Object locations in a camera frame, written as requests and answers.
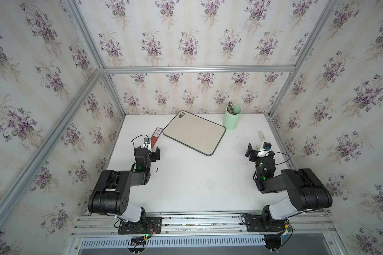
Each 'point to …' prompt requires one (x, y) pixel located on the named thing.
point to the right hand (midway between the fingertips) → (260, 145)
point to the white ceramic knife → (260, 135)
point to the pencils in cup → (230, 107)
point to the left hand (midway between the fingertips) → (150, 147)
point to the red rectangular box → (155, 136)
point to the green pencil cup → (231, 119)
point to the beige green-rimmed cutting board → (198, 133)
